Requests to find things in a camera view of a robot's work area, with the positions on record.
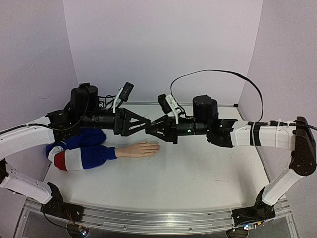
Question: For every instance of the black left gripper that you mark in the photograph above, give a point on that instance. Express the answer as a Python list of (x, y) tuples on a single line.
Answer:
[(122, 115)]

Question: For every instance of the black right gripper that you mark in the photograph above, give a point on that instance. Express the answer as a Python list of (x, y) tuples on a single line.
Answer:
[(173, 129)]

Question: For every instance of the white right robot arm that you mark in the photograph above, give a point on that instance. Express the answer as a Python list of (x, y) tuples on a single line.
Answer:
[(294, 136)]

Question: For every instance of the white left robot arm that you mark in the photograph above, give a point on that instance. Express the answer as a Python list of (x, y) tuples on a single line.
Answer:
[(83, 111)]

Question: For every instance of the mannequin hand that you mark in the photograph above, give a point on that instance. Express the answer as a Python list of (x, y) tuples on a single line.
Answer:
[(138, 150)]

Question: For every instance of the blue white red sleeve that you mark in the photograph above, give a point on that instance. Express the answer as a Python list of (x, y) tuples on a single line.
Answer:
[(81, 152)]

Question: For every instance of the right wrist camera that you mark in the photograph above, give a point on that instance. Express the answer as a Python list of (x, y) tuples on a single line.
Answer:
[(169, 104)]

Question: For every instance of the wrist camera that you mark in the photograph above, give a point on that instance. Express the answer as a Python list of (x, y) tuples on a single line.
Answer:
[(169, 104), (122, 96)]

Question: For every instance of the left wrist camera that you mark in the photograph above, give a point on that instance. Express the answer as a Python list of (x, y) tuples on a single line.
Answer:
[(122, 96)]

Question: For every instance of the aluminium table frame rail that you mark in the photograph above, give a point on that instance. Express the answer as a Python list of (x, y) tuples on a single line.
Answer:
[(165, 223)]

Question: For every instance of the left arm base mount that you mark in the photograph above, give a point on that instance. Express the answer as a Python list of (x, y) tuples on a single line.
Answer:
[(58, 208)]

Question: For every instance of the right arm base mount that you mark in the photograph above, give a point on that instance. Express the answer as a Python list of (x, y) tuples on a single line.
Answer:
[(259, 212)]

